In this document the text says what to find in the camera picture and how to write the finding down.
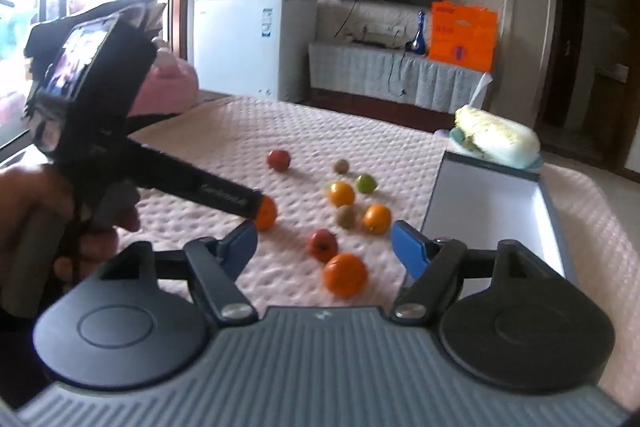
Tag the pink plush toy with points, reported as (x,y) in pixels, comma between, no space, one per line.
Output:
(170,82)

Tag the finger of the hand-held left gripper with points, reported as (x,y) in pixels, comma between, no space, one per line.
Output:
(200,187)

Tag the green lime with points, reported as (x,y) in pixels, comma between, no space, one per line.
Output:
(365,183)

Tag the light orange citrus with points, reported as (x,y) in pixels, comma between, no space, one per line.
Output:
(341,194)
(377,219)

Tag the white wall socket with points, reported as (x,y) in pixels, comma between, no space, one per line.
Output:
(396,30)

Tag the white chest freezer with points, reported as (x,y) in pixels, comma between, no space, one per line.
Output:
(235,47)

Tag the napa cabbage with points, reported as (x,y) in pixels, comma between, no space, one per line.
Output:
(497,134)

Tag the flat set-top box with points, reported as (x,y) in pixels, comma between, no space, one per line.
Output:
(377,39)

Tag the deep orange tangerine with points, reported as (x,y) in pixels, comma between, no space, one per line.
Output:
(266,213)
(345,276)

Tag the brown kiwi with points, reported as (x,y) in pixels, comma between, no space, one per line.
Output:
(345,216)
(341,166)

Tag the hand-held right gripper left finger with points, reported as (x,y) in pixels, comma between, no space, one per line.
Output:
(244,241)

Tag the orange gift box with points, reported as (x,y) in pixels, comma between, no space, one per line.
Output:
(462,37)

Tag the pink textured blanket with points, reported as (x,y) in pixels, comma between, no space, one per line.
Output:
(300,127)

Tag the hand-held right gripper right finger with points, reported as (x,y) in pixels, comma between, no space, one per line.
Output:
(407,248)

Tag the black folding rack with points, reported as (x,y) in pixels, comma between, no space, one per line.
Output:
(55,27)

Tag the person's left hand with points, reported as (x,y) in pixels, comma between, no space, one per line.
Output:
(30,192)

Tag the bright red tomato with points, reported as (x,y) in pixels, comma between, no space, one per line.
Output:
(278,160)

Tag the cabinet with grey cloth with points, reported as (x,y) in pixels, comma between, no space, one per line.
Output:
(360,69)

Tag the teal cartoon plate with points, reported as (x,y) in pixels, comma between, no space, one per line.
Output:
(454,138)

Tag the grey cardboard box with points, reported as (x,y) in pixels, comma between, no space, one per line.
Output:
(490,207)

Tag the blue glass bottle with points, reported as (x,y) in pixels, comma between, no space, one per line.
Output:
(419,39)

